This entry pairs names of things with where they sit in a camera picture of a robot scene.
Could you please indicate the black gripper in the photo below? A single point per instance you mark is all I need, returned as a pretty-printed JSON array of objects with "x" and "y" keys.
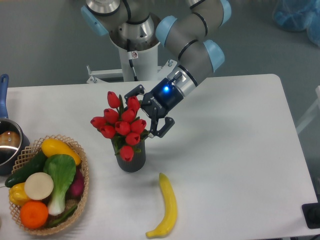
[{"x": 159, "y": 101}]

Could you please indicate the red tulip bouquet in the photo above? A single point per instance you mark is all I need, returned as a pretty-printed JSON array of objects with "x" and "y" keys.
[{"x": 121, "y": 124}]

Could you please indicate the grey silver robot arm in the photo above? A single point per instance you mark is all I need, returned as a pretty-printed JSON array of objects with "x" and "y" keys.
[{"x": 137, "y": 33}]

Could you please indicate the dark grey ribbed vase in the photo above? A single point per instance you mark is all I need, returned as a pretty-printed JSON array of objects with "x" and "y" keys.
[{"x": 132, "y": 160}]

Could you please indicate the yellow banana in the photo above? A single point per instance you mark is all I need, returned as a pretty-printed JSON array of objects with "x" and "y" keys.
[{"x": 170, "y": 209}]

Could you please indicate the green bok choy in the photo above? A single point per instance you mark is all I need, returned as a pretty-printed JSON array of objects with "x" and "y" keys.
[{"x": 62, "y": 169}]

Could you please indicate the yellow squash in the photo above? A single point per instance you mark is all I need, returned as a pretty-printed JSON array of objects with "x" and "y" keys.
[{"x": 53, "y": 146}]

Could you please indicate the purple sweet potato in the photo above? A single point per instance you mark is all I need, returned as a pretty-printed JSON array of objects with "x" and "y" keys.
[{"x": 76, "y": 189}]

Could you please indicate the dark green cucumber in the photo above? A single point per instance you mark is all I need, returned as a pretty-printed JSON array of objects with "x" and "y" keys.
[{"x": 35, "y": 165}]

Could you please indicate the woven wicker basket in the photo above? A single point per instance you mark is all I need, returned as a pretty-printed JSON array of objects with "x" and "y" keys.
[{"x": 26, "y": 155}]

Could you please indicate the round cream white slice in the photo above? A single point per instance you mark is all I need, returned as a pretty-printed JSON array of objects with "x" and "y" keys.
[{"x": 38, "y": 186}]

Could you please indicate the blue saucepan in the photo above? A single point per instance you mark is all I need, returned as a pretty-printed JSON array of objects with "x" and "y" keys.
[{"x": 12, "y": 138}]

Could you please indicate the green chili pepper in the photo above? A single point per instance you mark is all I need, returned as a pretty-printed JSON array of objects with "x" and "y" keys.
[{"x": 62, "y": 218}]

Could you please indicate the orange fruit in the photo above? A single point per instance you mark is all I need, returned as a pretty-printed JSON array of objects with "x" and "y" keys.
[{"x": 34, "y": 214}]

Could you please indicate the yellow bell pepper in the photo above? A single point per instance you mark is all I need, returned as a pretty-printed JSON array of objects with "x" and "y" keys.
[{"x": 17, "y": 194}]

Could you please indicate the blue plastic bag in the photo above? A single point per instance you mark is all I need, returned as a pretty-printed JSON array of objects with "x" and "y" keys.
[{"x": 299, "y": 16}]

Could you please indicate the black device at edge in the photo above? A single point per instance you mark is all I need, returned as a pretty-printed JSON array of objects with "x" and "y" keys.
[{"x": 311, "y": 213}]

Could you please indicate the white frame at right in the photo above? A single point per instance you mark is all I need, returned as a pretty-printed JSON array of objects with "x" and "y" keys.
[{"x": 310, "y": 114}]

